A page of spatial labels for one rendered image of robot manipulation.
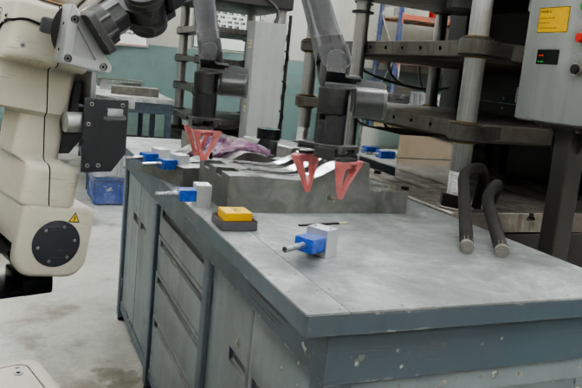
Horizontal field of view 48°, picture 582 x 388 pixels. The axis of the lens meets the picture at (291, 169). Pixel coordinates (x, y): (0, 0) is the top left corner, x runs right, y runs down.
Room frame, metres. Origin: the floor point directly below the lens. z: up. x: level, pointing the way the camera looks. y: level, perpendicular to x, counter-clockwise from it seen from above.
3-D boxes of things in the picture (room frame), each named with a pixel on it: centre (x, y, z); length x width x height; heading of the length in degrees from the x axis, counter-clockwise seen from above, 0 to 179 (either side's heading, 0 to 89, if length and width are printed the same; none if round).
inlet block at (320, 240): (1.19, -0.04, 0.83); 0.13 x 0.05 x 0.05; 142
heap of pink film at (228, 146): (2.00, 0.19, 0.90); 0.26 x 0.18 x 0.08; 131
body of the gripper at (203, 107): (1.55, 0.22, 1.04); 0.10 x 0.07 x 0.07; 21
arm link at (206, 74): (1.55, 0.21, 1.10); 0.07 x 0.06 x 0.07; 90
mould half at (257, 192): (1.72, -0.03, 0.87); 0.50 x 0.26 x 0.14; 114
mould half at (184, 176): (2.01, 0.19, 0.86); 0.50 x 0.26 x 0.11; 131
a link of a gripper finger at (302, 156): (1.23, -0.05, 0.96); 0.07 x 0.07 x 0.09; 52
